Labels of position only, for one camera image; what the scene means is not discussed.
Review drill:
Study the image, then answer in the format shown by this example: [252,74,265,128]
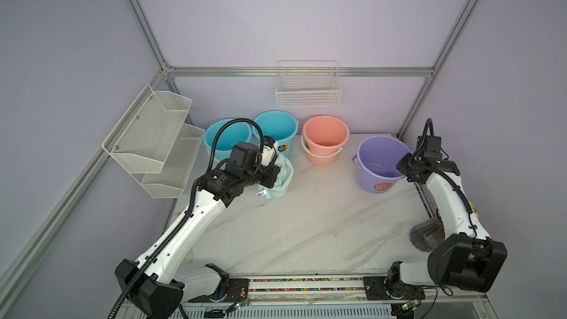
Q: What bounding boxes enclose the teal plastic bucket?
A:
[254,110,299,157]
[203,118,252,163]

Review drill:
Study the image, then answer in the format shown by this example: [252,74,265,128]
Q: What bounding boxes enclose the mint green microfiber cloth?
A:
[257,154,294,200]

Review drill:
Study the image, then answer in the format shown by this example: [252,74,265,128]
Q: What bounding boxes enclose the purple plastic bucket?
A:
[352,135,410,194]

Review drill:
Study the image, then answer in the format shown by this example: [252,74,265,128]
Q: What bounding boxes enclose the pink plastic bucket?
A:
[301,115,350,167]

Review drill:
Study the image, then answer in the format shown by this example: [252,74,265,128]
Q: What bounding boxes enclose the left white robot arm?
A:
[108,137,281,318]

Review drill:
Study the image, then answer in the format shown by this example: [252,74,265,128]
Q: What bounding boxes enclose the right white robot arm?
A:
[385,135,507,299]

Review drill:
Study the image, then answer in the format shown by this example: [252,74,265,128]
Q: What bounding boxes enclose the yellow artificial flower bouquet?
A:
[468,201,479,219]

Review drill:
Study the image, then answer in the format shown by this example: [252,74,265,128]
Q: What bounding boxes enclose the dark flower vase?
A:
[409,218,445,253]

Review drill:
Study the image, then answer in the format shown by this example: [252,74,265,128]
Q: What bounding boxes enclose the white mesh two-tier shelf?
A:
[102,85,205,199]

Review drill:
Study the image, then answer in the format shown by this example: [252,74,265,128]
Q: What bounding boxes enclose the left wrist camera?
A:
[261,135,278,168]

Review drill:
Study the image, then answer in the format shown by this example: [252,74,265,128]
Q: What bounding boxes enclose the white wire wall basket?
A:
[276,61,342,108]

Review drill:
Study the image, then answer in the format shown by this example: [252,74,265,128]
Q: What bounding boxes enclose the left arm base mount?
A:
[185,263,250,303]

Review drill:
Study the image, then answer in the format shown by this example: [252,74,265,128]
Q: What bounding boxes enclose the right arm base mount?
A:
[363,261,425,301]

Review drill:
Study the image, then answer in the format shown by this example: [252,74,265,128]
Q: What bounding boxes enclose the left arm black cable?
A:
[107,117,266,319]

